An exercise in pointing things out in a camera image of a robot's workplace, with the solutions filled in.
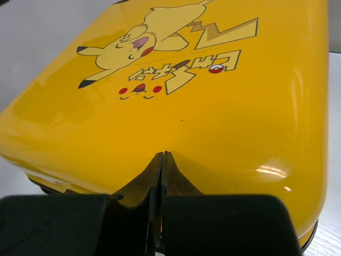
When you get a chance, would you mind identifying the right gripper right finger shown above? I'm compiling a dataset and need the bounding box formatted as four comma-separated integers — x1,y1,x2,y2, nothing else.
161,152,301,255

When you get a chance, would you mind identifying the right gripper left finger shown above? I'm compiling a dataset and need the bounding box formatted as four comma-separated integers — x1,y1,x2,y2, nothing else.
1,153,163,255

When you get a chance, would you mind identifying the yellow hard-shell suitcase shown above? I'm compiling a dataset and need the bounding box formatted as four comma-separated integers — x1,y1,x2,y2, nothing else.
1,1,329,247

